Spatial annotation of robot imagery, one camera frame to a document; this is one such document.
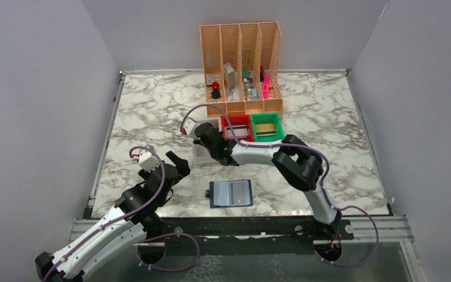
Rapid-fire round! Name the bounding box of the navy blue card holder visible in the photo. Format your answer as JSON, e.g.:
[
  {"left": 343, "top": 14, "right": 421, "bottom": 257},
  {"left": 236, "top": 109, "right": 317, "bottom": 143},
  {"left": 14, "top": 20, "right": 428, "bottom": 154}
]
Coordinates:
[{"left": 205, "top": 179, "right": 253, "bottom": 209}]

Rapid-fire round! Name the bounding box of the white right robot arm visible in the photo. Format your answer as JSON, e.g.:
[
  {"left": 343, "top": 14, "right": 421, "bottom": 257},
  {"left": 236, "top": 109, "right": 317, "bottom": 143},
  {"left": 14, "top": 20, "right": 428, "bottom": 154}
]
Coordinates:
[{"left": 184, "top": 122, "right": 341, "bottom": 239}]

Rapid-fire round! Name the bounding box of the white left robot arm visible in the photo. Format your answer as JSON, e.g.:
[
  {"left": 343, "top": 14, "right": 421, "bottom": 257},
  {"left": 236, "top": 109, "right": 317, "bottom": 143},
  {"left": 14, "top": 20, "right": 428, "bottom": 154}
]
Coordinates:
[{"left": 35, "top": 145, "right": 190, "bottom": 281}]

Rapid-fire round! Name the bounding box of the silver card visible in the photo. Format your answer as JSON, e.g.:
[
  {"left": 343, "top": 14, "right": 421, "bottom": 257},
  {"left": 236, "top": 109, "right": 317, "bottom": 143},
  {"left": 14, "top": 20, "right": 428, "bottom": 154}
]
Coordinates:
[{"left": 224, "top": 125, "right": 250, "bottom": 139}]

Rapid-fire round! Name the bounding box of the gold card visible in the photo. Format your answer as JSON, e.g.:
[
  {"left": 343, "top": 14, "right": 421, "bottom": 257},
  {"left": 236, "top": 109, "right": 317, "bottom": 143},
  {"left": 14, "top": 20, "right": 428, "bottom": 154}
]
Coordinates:
[{"left": 255, "top": 123, "right": 277, "bottom": 136}]

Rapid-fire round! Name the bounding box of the white plastic bin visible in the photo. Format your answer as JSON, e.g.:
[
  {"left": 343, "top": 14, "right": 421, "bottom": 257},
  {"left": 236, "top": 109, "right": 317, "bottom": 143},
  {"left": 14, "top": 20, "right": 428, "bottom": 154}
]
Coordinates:
[{"left": 192, "top": 117, "right": 221, "bottom": 166}]

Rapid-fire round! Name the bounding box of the red plastic bin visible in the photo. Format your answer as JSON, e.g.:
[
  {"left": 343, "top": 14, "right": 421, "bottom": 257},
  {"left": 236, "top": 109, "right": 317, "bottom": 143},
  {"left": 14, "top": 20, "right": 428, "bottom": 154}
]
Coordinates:
[{"left": 220, "top": 115, "right": 254, "bottom": 142}]

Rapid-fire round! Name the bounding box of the red and black stamp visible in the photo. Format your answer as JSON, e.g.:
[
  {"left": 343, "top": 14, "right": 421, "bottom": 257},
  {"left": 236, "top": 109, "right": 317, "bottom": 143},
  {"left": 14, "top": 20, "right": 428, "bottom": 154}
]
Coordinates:
[{"left": 211, "top": 82, "right": 221, "bottom": 99}]

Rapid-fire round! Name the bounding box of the green plastic bin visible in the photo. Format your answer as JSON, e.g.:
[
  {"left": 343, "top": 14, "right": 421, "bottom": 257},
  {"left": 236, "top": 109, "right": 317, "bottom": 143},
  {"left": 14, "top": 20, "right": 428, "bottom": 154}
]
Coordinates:
[{"left": 250, "top": 112, "right": 285, "bottom": 142}]

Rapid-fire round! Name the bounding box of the white box in organizer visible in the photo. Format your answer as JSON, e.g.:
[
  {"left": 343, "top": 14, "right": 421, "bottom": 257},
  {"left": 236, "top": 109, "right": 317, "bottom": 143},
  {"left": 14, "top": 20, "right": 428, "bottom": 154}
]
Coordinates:
[{"left": 223, "top": 63, "right": 235, "bottom": 89}]

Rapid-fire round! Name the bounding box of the pink highlighter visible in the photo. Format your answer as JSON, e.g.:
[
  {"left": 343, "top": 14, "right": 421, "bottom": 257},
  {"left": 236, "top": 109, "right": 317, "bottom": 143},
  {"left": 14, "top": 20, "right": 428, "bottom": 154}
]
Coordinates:
[{"left": 262, "top": 74, "right": 270, "bottom": 100}]

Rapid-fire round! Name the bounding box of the peach desk file organizer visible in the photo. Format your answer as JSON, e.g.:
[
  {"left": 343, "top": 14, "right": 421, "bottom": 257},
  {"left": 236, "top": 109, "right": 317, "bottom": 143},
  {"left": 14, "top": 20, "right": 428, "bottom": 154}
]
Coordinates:
[{"left": 200, "top": 21, "right": 284, "bottom": 117}]

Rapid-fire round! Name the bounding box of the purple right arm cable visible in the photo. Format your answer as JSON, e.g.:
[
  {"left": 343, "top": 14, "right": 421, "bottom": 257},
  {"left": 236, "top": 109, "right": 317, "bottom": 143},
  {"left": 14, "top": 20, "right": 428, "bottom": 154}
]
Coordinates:
[{"left": 180, "top": 104, "right": 381, "bottom": 269}]

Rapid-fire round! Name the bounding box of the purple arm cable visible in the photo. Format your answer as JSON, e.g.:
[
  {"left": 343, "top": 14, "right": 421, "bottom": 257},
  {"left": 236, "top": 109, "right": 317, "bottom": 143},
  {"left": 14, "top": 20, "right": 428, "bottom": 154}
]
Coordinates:
[
  {"left": 180, "top": 104, "right": 381, "bottom": 269},
  {"left": 42, "top": 146, "right": 201, "bottom": 282}
]

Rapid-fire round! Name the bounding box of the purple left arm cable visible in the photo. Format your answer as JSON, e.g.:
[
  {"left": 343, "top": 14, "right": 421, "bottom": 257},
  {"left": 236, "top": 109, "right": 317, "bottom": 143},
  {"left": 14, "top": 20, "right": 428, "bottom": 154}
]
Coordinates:
[{"left": 42, "top": 146, "right": 201, "bottom": 282}]

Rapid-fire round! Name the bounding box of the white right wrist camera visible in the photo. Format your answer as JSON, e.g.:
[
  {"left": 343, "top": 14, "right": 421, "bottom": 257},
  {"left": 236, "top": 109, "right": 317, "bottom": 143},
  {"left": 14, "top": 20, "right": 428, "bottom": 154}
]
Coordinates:
[{"left": 181, "top": 117, "right": 200, "bottom": 139}]

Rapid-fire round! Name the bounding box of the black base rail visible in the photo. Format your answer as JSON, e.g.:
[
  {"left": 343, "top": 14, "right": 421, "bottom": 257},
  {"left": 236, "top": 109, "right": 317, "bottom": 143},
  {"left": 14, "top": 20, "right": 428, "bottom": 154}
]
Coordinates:
[{"left": 136, "top": 216, "right": 354, "bottom": 256}]

